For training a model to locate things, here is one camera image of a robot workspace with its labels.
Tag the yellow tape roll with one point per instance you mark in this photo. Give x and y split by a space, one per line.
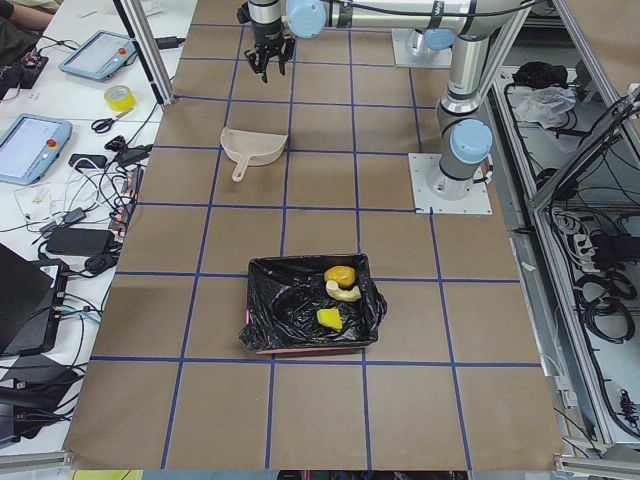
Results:
119 98

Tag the near teach pendant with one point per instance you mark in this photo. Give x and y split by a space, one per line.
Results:
30 146

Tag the black laptop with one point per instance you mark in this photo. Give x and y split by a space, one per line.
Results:
31 292

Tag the black handled scissors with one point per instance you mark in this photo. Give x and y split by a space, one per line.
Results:
104 125

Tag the teach pendant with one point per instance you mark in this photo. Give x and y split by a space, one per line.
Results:
99 57
30 146

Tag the black smartphone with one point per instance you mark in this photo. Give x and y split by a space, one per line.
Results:
87 161

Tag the brown toy potato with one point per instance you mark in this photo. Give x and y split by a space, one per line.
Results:
344 276

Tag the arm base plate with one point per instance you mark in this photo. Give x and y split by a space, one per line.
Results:
435 193
405 57

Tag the beige dustpan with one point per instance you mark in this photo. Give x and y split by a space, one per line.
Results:
247 148

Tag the aluminium frame post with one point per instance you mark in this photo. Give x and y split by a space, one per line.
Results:
132 16

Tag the toy croissant piece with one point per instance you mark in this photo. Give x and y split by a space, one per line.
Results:
345 295

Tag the yellow sponge piece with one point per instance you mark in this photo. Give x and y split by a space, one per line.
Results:
330 318

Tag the far teach pendant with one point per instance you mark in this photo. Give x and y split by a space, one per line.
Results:
99 57

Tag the black power adapter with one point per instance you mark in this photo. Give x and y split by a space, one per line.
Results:
169 42

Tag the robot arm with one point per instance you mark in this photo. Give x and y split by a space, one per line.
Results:
421 41
479 28

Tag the black lined trash bin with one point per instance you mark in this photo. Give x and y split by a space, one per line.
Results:
284 294

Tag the crumpled white cloth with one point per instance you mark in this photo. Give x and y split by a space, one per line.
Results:
548 107

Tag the large black power brick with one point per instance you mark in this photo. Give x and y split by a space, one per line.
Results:
79 242

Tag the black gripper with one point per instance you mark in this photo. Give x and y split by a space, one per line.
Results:
267 31

